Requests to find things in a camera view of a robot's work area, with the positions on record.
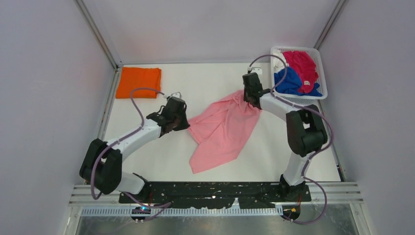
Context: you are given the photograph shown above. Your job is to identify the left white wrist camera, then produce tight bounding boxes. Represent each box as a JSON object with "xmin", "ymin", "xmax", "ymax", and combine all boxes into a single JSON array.
[{"xmin": 163, "ymin": 92, "xmax": 182, "ymax": 99}]

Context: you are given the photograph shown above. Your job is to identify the white t shirt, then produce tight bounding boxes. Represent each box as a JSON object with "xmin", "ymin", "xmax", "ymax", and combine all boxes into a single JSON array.
[{"xmin": 272, "ymin": 50, "xmax": 289, "ymax": 73}]

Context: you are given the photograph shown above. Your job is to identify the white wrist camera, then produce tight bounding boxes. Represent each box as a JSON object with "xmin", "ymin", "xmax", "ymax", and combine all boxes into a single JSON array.
[
  {"xmin": 163, "ymin": 92, "xmax": 182, "ymax": 99},
  {"xmin": 248, "ymin": 67, "xmax": 263, "ymax": 74}
]

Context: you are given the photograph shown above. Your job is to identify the magenta t shirt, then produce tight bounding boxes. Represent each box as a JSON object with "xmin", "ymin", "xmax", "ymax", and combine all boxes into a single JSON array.
[{"xmin": 283, "ymin": 51, "xmax": 319, "ymax": 94}]

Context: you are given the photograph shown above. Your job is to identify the pink t shirt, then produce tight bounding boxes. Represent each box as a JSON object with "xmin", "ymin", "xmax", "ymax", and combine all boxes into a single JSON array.
[{"xmin": 188, "ymin": 90, "xmax": 261, "ymax": 174}]

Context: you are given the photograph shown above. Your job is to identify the blue t shirt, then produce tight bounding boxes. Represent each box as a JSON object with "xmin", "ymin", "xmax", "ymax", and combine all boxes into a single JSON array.
[{"xmin": 274, "ymin": 67, "xmax": 322, "ymax": 97}]

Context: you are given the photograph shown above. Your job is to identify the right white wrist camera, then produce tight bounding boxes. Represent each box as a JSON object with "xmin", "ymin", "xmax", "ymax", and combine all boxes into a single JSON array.
[{"xmin": 248, "ymin": 67, "xmax": 263, "ymax": 74}]

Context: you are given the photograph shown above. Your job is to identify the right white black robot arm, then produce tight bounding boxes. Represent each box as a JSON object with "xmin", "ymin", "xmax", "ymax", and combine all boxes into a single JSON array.
[{"xmin": 242, "ymin": 72, "xmax": 328, "ymax": 201}]

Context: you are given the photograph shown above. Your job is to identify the aluminium frame rail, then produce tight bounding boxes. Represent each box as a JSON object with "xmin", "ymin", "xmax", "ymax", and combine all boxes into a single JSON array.
[{"xmin": 74, "ymin": 0, "xmax": 122, "ymax": 71}]

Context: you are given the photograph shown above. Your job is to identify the folded orange t shirt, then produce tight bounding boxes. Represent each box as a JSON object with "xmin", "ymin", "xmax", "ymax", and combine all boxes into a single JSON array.
[{"xmin": 115, "ymin": 67, "xmax": 161, "ymax": 99}]

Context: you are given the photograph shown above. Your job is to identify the white slotted cable duct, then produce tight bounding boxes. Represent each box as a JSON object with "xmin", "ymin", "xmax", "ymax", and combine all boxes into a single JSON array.
[{"xmin": 81, "ymin": 206, "xmax": 283, "ymax": 217}]

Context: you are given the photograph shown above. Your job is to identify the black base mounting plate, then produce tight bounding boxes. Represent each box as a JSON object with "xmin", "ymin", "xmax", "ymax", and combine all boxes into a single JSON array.
[{"xmin": 118, "ymin": 181, "xmax": 311, "ymax": 209}]

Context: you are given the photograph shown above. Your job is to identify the white plastic basket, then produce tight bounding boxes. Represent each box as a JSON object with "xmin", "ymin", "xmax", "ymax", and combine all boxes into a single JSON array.
[{"xmin": 270, "ymin": 46, "xmax": 328, "ymax": 104}]

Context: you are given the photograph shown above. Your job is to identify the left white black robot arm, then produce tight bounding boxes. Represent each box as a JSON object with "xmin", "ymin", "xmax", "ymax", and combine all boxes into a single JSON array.
[{"xmin": 79, "ymin": 95, "xmax": 190, "ymax": 203}]

